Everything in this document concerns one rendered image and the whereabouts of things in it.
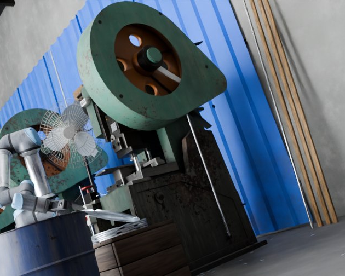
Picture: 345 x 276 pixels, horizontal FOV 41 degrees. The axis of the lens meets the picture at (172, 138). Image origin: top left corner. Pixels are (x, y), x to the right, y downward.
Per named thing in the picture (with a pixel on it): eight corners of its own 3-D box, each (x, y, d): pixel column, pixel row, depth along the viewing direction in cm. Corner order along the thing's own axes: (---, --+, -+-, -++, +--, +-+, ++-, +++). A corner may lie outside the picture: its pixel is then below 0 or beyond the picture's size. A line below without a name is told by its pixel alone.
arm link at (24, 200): (15, 188, 226) (13, 197, 219) (38, 192, 230) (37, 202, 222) (12, 201, 229) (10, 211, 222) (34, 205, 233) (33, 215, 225)
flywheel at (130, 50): (120, -19, 289) (208, 42, 319) (104, -1, 304) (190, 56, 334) (87, 68, 251) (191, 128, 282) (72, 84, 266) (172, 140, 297)
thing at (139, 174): (143, 178, 286) (140, 169, 287) (108, 196, 320) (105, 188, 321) (179, 170, 306) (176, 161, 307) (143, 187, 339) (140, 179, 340)
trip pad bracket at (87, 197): (97, 219, 313) (88, 191, 317) (90, 222, 320) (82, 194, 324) (104, 217, 317) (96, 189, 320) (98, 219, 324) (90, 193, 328)
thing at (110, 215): (149, 223, 240) (149, 221, 240) (119, 212, 216) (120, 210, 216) (103, 220, 253) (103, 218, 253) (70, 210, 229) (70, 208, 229)
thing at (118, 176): (110, 189, 288) (104, 168, 290) (99, 194, 298) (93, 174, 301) (142, 181, 304) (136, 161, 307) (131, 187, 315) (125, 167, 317)
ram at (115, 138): (122, 148, 303) (108, 106, 308) (110, 155, 314) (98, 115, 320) (143, 144, 314) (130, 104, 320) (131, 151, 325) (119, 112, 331)
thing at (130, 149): (133, 154, 304) (130, 145, 305) (118, 162, 318) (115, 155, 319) (152, 150, 314) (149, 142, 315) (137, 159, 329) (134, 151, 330)
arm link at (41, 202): (38, 195, 225) (35, 212, 222) (48, 197, 227) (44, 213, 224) (36, 197, 232) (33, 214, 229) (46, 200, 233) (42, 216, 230)
